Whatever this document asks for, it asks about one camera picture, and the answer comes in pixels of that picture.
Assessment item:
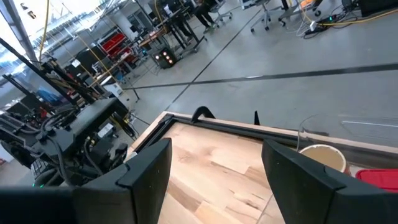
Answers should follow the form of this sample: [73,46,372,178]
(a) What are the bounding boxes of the yellow hanging cable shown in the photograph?
[37,0,51,63]

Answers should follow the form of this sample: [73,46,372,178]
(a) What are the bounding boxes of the grey office chair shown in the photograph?
[248,0,287,34]
[211,0,234,26]

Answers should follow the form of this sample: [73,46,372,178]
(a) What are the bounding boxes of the yellow floor cable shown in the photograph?
[320,7,398,28]

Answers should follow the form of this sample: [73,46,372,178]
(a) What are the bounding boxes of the black aluminium table frame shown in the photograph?
[132,105,398,162]

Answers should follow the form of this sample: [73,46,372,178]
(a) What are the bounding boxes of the person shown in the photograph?
[192,0,220,34]

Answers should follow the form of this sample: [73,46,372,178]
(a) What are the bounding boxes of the patterned red-lid spice tin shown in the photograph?
[355,169,398,194]

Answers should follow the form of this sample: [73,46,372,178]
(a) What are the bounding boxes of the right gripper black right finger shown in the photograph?
[262,139,398,224]

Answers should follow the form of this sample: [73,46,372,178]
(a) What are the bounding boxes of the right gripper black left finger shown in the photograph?
[0,138,173,224]

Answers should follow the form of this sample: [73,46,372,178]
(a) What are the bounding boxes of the black standing desk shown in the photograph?
[138,7,208,55]

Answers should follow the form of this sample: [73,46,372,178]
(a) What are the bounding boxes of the white power strip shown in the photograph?
[307,20,320,34]

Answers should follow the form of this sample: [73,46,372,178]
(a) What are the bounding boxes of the computer tower orange lights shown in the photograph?
[151,46,178,70]

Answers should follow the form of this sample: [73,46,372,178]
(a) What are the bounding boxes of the red storage bins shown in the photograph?
[101,32,137,63]

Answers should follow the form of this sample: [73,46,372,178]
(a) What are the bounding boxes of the clear plastic bin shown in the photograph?
[295,113,398,175]

